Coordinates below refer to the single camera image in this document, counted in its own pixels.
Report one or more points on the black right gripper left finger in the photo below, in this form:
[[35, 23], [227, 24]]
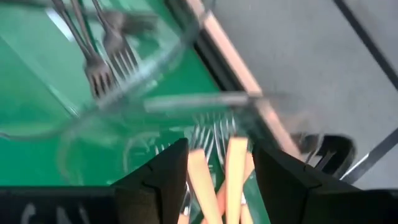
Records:
[[155, 193]]

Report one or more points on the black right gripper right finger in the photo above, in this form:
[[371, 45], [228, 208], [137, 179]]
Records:
[[289, 193]]

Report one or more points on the green table mat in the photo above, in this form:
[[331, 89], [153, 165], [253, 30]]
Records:
[[31, 109]]

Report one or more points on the black mount knob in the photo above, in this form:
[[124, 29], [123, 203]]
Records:
[[337, 155]]

